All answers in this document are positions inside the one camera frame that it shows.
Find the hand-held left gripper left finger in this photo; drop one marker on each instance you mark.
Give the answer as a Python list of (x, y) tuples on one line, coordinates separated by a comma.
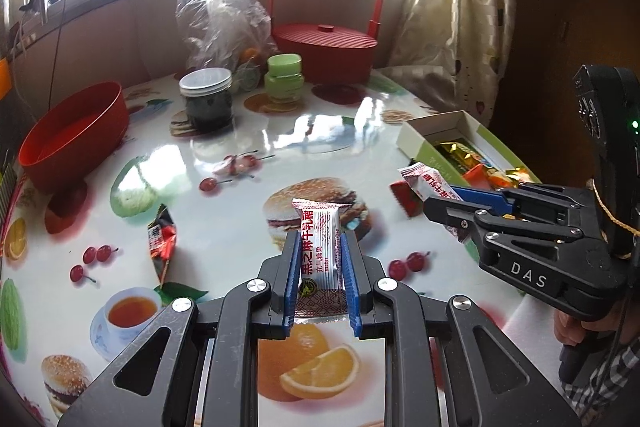
[(292, 277)]

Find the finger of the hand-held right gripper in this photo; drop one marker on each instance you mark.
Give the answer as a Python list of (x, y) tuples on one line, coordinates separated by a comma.
[(480, 197), (450, 212)]

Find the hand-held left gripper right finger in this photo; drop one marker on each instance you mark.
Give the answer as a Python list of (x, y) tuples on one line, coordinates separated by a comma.
[(350, 282)]

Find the white red snack packet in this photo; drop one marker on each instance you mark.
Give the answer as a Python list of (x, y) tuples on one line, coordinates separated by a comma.
[(430, 179), (320, 257)]

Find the small red snack packet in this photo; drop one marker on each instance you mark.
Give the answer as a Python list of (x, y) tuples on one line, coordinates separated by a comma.
[(407, 199)]

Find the green cardboard box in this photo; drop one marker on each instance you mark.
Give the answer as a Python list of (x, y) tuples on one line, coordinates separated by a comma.
[(435, 127)]

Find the person's right forearm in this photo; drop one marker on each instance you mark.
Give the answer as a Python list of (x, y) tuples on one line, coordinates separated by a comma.
[(600, 397)]

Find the person's right hand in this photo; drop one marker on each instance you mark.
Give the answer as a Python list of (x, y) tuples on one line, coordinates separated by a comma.
[(570, 332)]

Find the printed plastic tablecloth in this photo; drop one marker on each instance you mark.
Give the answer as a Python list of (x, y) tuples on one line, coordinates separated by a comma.
[(310, 142)]

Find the red black snack packet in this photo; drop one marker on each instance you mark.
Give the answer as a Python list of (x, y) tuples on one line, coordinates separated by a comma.
[(161, 239)]

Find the cream curtain with hearts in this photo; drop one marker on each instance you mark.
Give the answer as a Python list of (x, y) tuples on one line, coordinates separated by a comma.
[(450, 7)]

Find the dark jar with white lid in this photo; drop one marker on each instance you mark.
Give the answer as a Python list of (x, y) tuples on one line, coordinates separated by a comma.
[(206, 102)]

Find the green plastic jar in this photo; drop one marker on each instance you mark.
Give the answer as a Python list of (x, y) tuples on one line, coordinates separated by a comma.
[(283, 79)]

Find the brown wooden cabinet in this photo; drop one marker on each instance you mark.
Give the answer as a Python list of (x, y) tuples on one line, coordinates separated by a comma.
[(550, 7)]

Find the round grey-green container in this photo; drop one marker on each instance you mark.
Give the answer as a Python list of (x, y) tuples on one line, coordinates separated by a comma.
[(247, 76)]

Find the orange fruit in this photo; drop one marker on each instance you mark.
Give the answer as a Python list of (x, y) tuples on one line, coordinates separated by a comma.
[(250, 54)]

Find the red plastic bowl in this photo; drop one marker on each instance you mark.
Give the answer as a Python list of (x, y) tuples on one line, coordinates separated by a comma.
[(70, 142)]

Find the clear plastic bag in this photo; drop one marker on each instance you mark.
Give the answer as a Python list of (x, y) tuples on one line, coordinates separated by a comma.
[(220, 17)]

